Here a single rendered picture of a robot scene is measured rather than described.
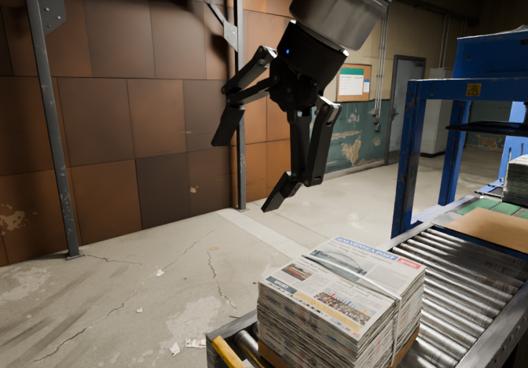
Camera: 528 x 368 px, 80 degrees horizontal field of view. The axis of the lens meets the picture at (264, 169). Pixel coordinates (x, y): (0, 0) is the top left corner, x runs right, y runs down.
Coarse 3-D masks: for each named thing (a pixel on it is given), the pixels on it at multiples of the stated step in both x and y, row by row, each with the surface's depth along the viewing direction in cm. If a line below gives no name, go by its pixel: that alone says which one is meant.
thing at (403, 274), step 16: (336, 240) 102; (352, 240) 101; (336, 256) 91; (352, 256) 91; (368, 256) 91; (384, 256) 91; (400, 256) 91; (368, 272) 84; (384, 272) 83; (400, 272) 83; (416, 272) 83; (400, 288) 77; (416, 288) 83; (416, 304) 85; (400, 320) 77; (416, 320) 86; (400, 336) 78
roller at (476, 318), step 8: (424, 288) 114; (424, 296) 112; (432, 296) 111; (440, 296) 110; (440, 304) 108; (448, 304) 107; (456, 304) 106; (456, 312) 104; (464, 312) 103; (472, 312) 102; (472, 320) 101; (480, 320) 99; (488, 320) 99
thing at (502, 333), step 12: (516, 300) 108; (504, 312) 102; (516, 312) 102; (492, 324) 97; (504, 324) 97; (516, 324) 97; (492, 336) 92; (504, 336) 92; (516, 336) 101; (480, 348) 88; (492, 348) 88; (504, 348) 90; (468, 360) 84; (480, 360) 84; (492, 360) 85; (504, 360) 97
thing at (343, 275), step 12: (312, 252) 94; (312, 264) 87; (324, 264) 87; (336, 276) 82; (348, 276) 82; (360, 288) 77; (372, 288) 77; (396, 300) 74; (396, 312) 76; (396, 324) 76; (396, 348) 78
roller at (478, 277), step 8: (400, 248) 146; (408, 248) 144; (416, 248) 142; (424, 256) 138; (432, 256) 136; (440, 264) 133; (448, 264) 131; (456, 264) 130; (464, 272) 126; (472, 272) 124; (480, 280) 121; (488, 280) 120; (496, 280) 119; (496, 288) 117; (504, 288) 115; (512, 288) 114
